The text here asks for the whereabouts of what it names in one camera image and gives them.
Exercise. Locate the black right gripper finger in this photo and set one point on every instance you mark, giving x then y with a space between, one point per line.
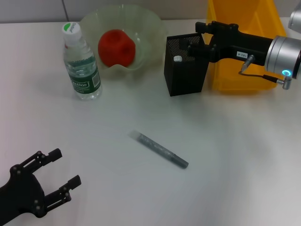
211 28
202 50

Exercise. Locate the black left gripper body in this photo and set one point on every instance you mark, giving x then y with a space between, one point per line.
21 193

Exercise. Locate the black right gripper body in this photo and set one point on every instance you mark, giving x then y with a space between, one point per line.
244 47

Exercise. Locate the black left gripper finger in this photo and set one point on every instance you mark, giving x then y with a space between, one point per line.
42 159
63 190

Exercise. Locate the clear green-label water bottle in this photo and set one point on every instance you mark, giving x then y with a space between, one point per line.
82 75

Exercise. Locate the grey pen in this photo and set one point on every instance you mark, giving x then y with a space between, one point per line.
160 149

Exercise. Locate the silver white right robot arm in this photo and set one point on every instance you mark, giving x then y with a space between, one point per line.
282 54

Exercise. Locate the black mesh pen holder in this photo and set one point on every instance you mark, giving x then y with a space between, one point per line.
185 77

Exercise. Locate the pale green glass fruit bowl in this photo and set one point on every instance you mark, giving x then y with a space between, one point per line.
145 30

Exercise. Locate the yellow plastic bin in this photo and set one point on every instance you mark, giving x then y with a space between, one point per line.
235 77

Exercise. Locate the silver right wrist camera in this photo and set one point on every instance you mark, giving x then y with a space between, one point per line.
296 18

